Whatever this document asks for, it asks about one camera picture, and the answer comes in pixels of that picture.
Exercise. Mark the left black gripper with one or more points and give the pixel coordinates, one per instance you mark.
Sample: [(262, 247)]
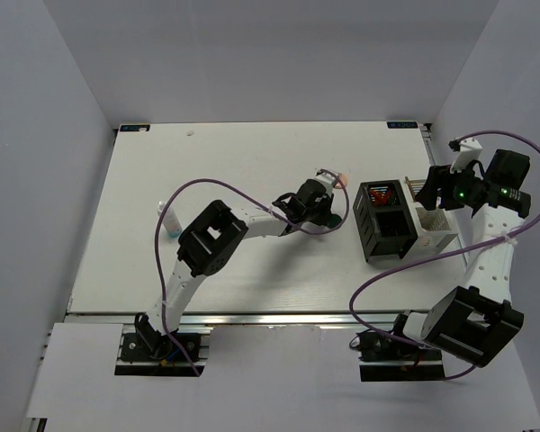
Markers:
[(325, 202)]

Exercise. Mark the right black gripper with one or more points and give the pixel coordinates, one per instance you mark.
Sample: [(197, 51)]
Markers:
[(439, 176)]

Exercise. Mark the wooden stick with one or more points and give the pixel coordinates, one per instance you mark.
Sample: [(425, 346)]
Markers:
[(405, 183), (415, 187)]

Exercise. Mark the pink powder puff with ribbon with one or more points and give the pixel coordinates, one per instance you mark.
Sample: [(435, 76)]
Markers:
[(342, 182)]

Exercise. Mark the green round compact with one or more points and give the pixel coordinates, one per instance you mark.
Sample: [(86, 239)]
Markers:
[(333, 221)]

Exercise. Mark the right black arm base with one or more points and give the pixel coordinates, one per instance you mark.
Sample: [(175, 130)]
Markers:
[(386, 360)]

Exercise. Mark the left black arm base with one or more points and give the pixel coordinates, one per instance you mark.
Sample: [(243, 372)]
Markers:
[(146, 352)]

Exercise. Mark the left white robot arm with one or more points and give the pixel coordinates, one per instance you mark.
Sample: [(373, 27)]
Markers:
[(206, 245)]

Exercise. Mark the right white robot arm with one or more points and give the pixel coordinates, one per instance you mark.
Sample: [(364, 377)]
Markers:
[(476, 320)]

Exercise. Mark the white slotted organizer box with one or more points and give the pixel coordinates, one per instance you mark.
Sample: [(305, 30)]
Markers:
[(437, 224)]

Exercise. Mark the black slotted organizer box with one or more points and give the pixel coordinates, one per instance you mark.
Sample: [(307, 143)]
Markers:
[(384, 230)]

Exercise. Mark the right blue corner sticker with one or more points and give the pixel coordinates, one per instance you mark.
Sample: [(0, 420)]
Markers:
[(399, 125)]

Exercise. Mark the blue corner sticker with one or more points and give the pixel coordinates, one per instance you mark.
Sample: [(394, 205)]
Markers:
[(399, 125), (134, 128)]

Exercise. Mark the white bottle blue label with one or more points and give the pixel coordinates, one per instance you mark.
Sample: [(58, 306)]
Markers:
[(170, 222)]

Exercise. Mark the left blue corner sticker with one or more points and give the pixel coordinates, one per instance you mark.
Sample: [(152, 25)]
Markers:
[(134, 128)]

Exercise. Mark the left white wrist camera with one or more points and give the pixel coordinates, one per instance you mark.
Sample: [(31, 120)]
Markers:
[(328, 178)]

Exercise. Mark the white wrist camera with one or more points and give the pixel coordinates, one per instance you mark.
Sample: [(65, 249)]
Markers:
[(328, 178), (466, 150)]

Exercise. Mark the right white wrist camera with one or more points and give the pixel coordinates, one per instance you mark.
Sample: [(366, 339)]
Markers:
[(466, 150)]

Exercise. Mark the aluminium table rail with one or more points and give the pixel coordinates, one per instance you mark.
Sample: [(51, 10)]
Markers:
[(211, 319)]

